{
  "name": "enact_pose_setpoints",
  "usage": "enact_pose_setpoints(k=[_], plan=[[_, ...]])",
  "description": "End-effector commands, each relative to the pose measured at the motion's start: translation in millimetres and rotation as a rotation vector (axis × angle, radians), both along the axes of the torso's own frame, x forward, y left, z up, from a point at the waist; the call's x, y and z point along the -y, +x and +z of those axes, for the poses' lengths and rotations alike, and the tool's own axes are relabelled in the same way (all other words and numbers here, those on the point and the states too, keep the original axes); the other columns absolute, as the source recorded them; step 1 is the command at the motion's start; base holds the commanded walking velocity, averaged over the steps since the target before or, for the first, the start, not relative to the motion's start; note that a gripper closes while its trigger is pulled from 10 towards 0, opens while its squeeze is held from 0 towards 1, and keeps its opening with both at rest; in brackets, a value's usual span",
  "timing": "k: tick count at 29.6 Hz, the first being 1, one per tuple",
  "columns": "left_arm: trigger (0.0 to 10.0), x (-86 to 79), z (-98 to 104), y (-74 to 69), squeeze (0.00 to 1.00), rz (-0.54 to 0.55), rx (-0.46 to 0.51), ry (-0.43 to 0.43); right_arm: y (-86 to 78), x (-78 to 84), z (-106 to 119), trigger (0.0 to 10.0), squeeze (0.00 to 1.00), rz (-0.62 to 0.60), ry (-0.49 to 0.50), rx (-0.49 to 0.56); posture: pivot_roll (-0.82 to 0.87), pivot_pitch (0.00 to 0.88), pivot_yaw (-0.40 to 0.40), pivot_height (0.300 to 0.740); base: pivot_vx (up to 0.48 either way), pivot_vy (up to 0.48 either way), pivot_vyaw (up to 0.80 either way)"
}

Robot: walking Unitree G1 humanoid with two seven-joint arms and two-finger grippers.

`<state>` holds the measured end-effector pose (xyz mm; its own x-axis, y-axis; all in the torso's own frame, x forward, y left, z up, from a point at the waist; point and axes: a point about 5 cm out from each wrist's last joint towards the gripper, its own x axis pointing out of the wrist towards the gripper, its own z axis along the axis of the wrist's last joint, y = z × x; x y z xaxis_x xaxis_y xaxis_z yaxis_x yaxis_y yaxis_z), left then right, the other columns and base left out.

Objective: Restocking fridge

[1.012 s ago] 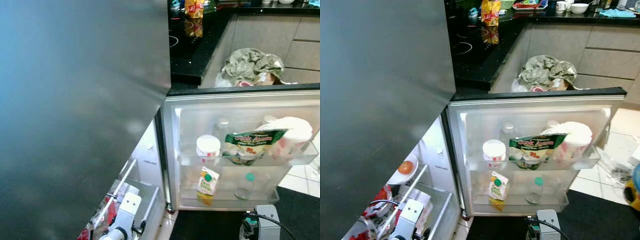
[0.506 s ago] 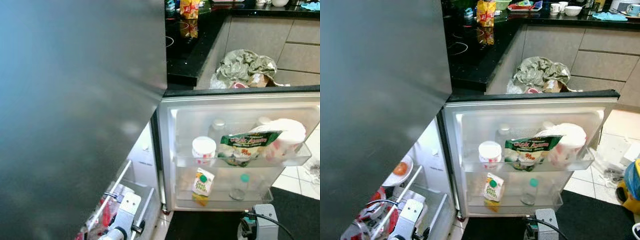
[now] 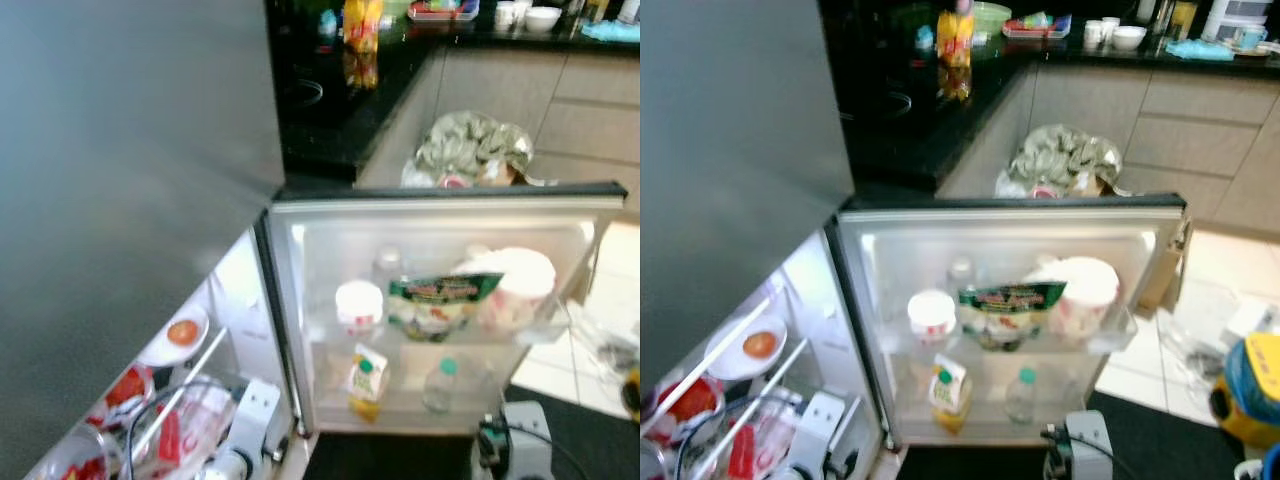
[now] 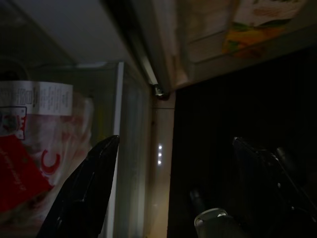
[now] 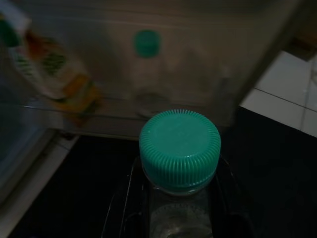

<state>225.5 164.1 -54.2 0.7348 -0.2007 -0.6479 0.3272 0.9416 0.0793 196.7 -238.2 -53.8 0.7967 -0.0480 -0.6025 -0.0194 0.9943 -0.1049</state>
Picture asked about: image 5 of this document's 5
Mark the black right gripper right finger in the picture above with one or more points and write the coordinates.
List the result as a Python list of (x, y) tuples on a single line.
[(230, 213)]

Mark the green yellow juice carton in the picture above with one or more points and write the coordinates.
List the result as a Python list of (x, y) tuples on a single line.
[(49, 67)]

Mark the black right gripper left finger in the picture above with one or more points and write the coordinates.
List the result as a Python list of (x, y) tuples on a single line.
[(128, 213)]

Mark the water bottle teal cap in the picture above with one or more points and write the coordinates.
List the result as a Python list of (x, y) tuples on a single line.
[(146, 44), (178, 148)]

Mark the dark blue floor mat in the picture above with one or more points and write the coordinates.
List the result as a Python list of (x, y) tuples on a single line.
[(272, 186)]

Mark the silver fridge door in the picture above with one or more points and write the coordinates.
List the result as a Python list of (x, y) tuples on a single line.
[(210, 37)]

